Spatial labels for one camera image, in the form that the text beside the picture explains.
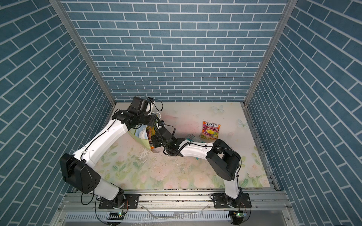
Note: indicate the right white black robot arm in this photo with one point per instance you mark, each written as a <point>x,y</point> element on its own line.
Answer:
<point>224,161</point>

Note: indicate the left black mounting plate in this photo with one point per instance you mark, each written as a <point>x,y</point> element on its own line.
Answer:
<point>122,201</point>

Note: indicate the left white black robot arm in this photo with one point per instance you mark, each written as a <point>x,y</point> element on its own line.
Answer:
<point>78,168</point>

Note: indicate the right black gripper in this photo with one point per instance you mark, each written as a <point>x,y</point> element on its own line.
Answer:
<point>154,141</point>

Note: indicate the black mounting plate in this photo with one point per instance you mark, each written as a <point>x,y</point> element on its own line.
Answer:
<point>122,201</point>
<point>222,201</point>

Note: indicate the teal candy bag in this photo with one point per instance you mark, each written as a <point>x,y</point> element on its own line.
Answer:
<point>195,139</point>

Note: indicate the orange white snack packet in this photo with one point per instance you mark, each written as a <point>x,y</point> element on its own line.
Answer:
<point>150,133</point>

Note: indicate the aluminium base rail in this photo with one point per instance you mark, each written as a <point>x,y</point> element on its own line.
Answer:
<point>269,208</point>

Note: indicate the white slotted cable duct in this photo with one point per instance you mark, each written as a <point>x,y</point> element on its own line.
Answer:
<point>145,217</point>

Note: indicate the orange Fox's fruits candy bag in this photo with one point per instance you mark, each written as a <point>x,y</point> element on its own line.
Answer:
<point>210,130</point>

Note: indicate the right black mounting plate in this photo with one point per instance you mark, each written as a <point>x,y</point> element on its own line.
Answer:
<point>222,201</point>

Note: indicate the pastel printed paper bag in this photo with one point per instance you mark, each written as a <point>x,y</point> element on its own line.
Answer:
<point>139,134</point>

